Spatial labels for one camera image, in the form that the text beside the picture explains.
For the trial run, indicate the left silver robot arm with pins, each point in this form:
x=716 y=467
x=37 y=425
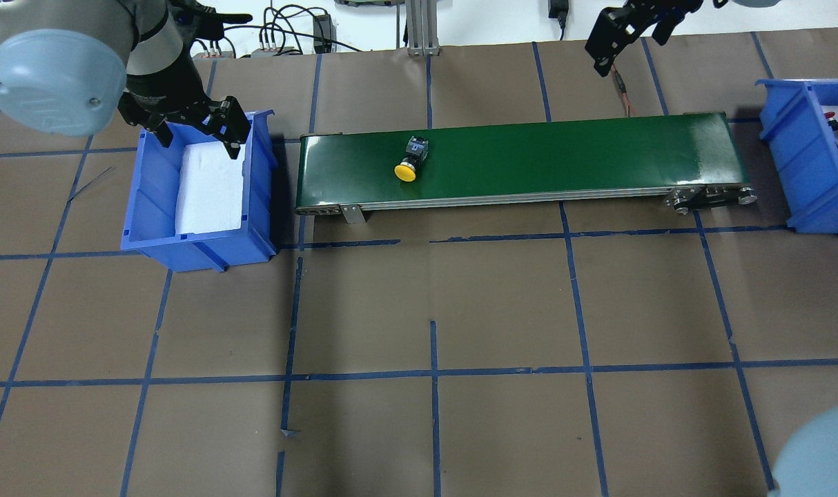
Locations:
x=68 y=67

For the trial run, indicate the black power supply brick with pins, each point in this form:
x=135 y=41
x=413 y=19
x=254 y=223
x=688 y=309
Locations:
x=323 y=34

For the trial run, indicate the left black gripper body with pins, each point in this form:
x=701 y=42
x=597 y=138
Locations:
x=162 y=88

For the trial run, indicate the blue plastic bin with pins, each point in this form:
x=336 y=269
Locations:
x=803 y=149
x=149 y=221

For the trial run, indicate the green conveyor belt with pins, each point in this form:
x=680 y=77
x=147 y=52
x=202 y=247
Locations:
x=690 y=161

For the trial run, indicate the yellow push button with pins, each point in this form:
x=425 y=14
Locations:
x=416 y=151

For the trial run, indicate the white foam pad left bin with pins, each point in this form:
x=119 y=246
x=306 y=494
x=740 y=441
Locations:
x=211 y=189

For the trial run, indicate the right blue plastic bin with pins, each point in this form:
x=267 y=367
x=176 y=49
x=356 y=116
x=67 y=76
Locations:
x=803 y=149

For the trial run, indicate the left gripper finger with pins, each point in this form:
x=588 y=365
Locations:
x=155 y=123
x=226 y=121

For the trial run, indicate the aluminium frame post left side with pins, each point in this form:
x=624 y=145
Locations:
x=422 y=28

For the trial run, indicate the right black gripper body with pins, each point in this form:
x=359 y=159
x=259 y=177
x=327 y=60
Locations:
x=625 y=27

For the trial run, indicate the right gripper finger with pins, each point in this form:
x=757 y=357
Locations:
x=666 y=22
x=615 y=29

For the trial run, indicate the left blue plastic bin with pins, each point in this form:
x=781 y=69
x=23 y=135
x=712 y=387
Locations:
x=149 y=221

